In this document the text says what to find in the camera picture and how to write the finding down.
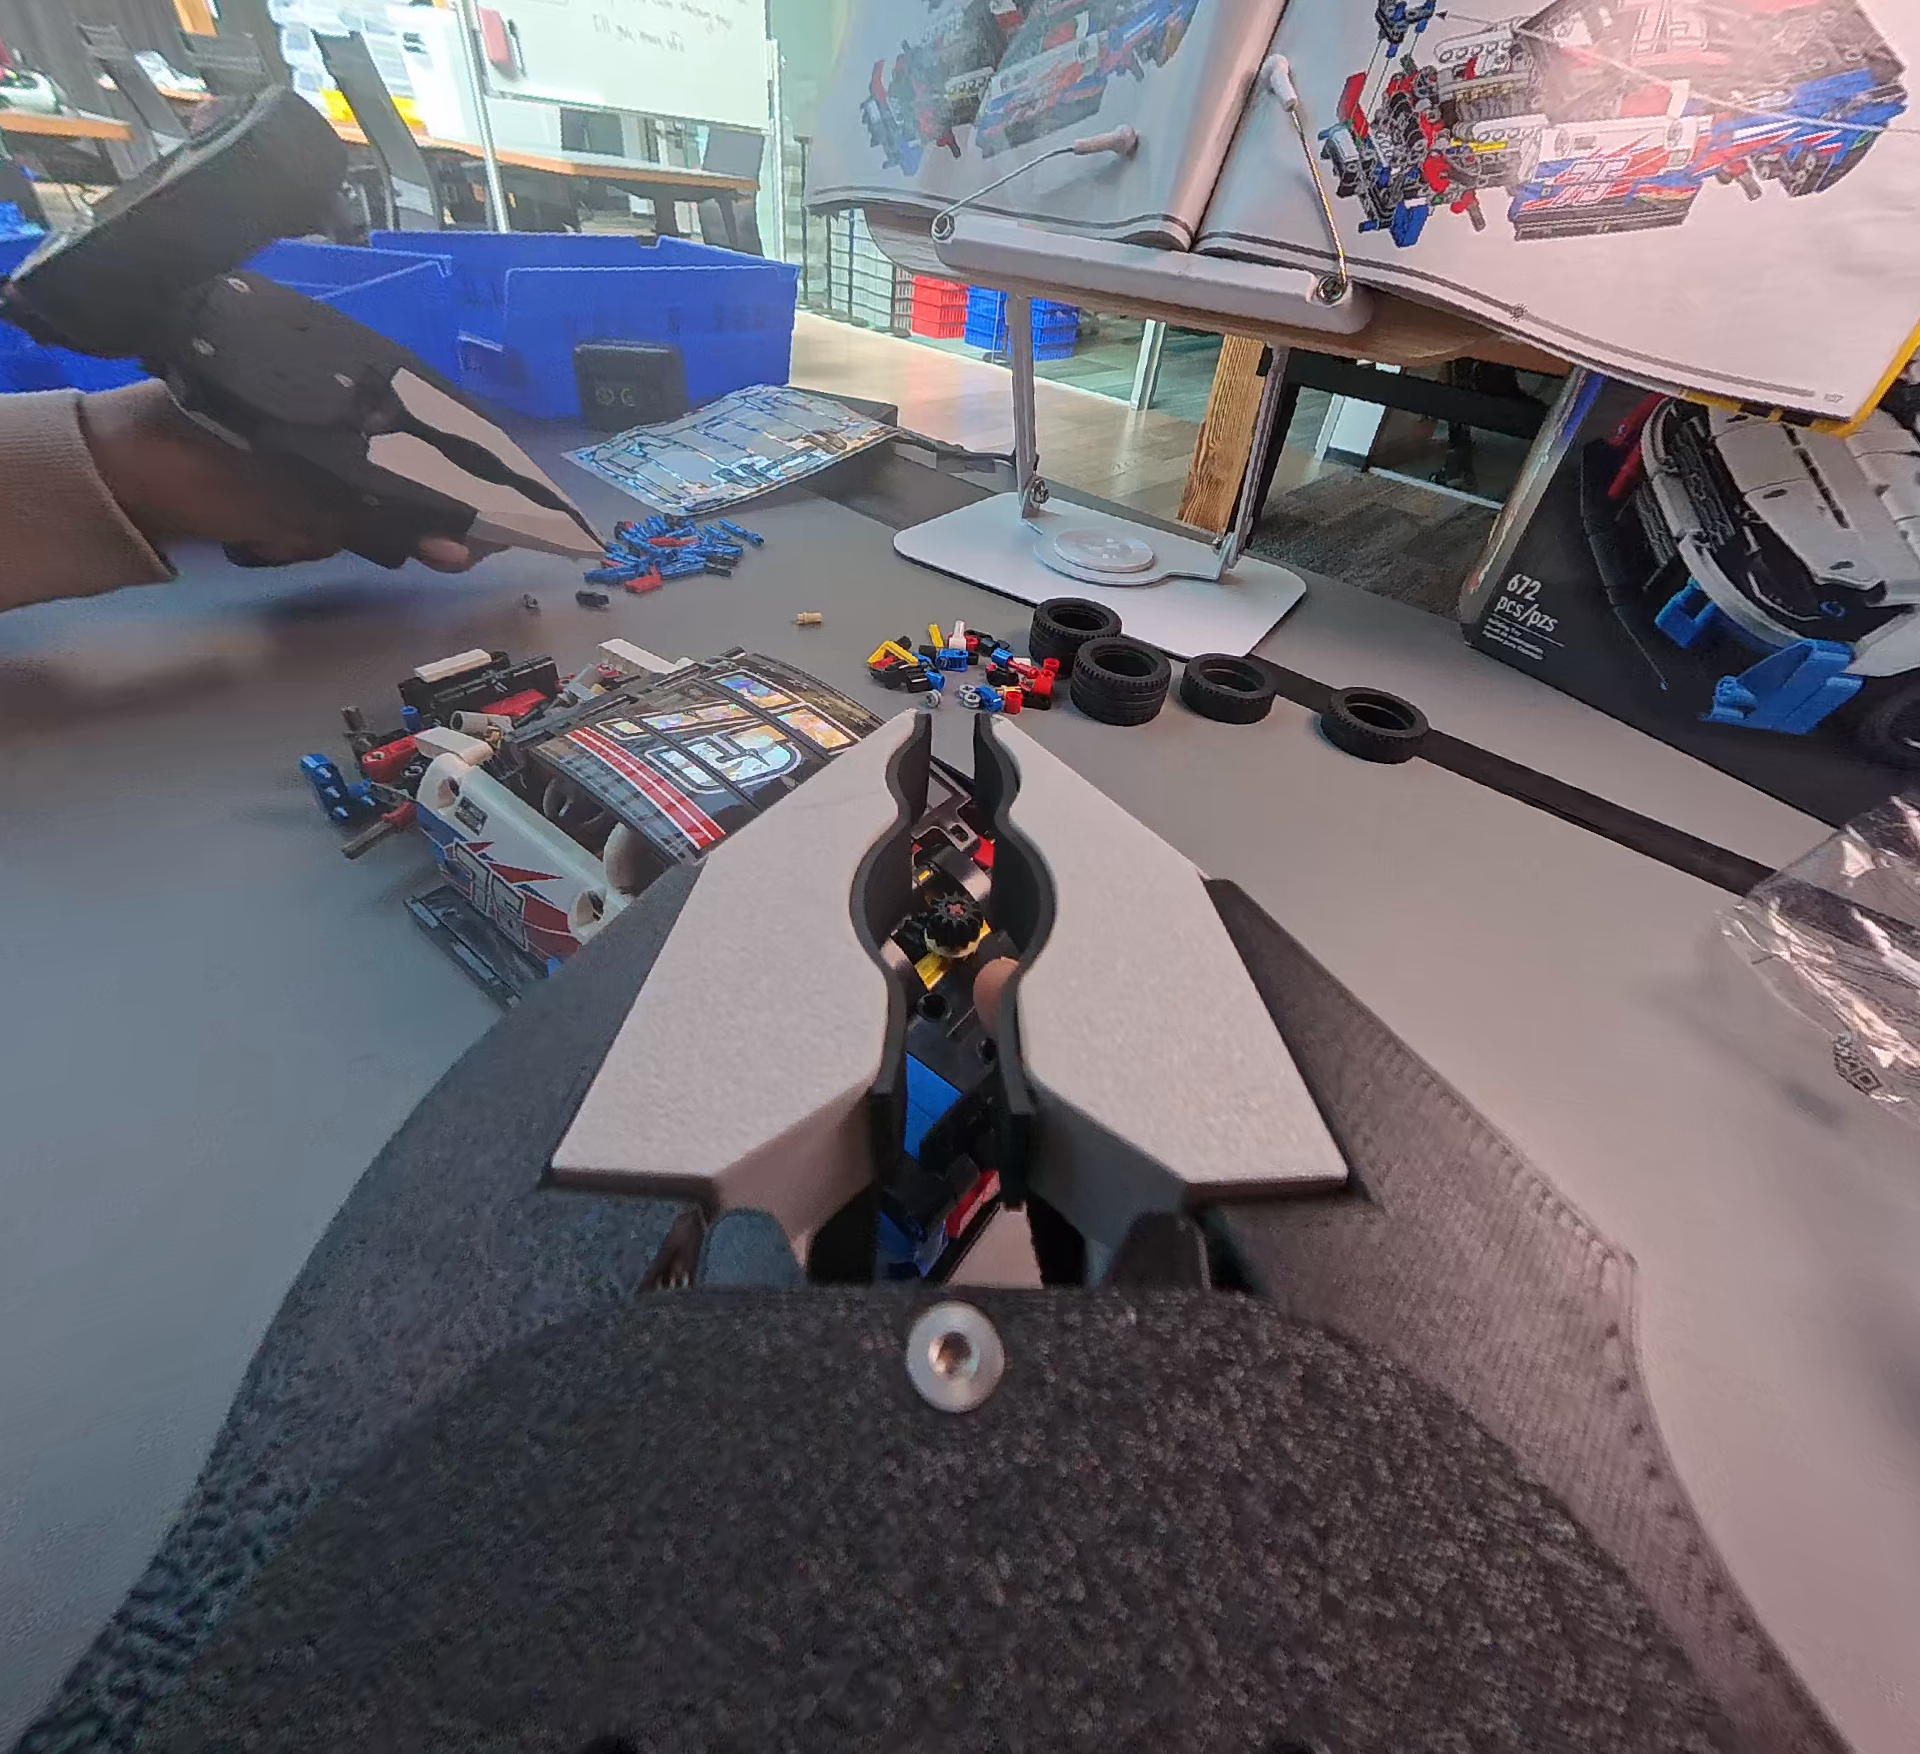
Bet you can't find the stack of red blue bins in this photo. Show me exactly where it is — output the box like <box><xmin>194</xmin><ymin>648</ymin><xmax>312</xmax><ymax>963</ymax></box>
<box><xmin>903</xmin><ymin>273</ymin><xmax>1084</xmax><ymax>365</ymax></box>

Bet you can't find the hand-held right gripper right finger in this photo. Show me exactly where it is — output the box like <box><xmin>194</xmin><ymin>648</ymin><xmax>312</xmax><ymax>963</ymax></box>
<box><xmin>972</xmin><ymin>712</ymin><xmax>1353</xmax><ymax>1206</ymax></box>

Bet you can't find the grey desk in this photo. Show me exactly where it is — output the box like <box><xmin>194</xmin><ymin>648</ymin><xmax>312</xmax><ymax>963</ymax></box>
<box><xmin>0</xmin><ymin>433</ymin><xmax>1920</xmax><ymax>1754</ymax></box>

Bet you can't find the long wooden office table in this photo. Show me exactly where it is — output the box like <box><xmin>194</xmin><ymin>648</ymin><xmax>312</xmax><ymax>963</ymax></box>
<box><xmin>0</xmin><ymin>107</ymin><xmax>758</xmax><ymax>211</ymax></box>

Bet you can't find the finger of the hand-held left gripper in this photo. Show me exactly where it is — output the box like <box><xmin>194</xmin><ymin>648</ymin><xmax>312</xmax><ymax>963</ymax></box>
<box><xmin>389</xmin><ymin>370</ymin><xmax>607</xmax><ymax>544</ymax></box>
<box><xmin>365</xmin><ymin>430</ymin><xmax>611</xmax><ymax>567</ymax></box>

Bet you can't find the large blue plastic bin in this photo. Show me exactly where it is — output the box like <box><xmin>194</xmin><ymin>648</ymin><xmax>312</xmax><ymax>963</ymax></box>
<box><xmin>368</xmin><ymin>228</ymin><xmax>804</xmax><ymax>423</ymax></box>

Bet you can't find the pile of clear plastic bags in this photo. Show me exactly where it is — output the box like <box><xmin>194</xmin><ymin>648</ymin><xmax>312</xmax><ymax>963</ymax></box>
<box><xmin>1718</xmin><ymin>793</ymin><xmax>1920</xmax><ymax>1113</ymax></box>

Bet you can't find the white book stand tray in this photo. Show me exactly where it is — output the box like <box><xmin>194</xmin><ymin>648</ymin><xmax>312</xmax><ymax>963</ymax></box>
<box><xmin>925</xmin><ymin>204</ymin><xmax>1375</xmax><ymax>340</ymax></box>

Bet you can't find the toy brick race car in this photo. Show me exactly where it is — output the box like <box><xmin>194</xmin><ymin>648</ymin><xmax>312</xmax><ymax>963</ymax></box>
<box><xmin>295</xmin><ymin>639</ymin><xmax>1053</xmax><ymax>1279</ymax></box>

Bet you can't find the toy car set box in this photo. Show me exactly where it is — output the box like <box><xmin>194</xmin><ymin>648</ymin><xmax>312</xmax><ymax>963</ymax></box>
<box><xmin>1459</xmin><ymin>357</ymin><xmax>1920</xmax><ymax>827</ymax></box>

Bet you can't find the person's left forearm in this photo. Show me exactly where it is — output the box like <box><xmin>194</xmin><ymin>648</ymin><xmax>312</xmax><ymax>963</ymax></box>
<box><xmin>0</xmin><ymin>382</ymin><xmax>178</xmax><ymax>615</ymax></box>

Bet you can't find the heap of assorted loose bricks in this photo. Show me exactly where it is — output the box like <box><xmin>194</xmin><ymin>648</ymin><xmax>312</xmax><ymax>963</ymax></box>
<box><xmin>865</xmin><ymin>618</ymin><xmax>1070</xmax><ymax>713</ymax></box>

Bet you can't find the wooden post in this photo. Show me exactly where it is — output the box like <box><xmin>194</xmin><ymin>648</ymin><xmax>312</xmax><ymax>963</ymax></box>
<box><xmin>1177</xmin><ymin>333</ymin><xmax>1275</xmax><ymax>533</ymax></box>

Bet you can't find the black device with green display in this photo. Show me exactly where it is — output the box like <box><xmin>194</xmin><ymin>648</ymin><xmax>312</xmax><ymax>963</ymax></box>
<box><xmin>573</xmin><ymin>340</ymin><xmax>692</xmax><ymax>423</ymax></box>

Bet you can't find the pile of blue red pins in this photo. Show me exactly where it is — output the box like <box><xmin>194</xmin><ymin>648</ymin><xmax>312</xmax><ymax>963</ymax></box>
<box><xmin>578</xmin><ymin>513</ymin><xmax>766</xmax><ymax>611</ymax></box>

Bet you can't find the blue plastic bin with label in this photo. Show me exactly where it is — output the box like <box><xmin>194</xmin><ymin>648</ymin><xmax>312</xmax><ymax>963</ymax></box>
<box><xmin>0</xmin><ymin>231</ymin><xmax>455</xmax><ymax>392</ymax></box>

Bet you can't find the white monitor base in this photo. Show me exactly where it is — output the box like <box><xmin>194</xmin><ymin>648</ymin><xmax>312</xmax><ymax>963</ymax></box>
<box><xmin>893</xmin><ymin>490</ymin><xmax>1311</xmax><ymax>656</ymax></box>

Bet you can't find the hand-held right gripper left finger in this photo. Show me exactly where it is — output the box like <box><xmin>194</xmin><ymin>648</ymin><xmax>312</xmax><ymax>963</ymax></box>
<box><xmin>549</xmin><ymin>709</ymin><xmax>932</xmax><ymax>1206</ymax></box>

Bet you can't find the instruction booklet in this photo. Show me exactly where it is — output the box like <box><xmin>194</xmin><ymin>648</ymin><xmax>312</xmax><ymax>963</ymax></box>
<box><xmin>805</xmin><ymin>0</ymin><xmax>1920</xmax><ymax>437</ymax></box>

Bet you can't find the person's left hand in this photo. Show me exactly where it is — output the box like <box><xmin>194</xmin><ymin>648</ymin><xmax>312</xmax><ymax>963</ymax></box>
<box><xmin>83</xmin><ymin>377</ymin><xmax>484</xmax><ymax>574</ymax></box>

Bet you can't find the shiny sticker sheet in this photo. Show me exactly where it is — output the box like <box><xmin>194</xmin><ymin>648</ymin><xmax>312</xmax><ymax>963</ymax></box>
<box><xmin>563</xmin><ymin>385</ymin><xmax>903</xmax><ymax>508</ymax></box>

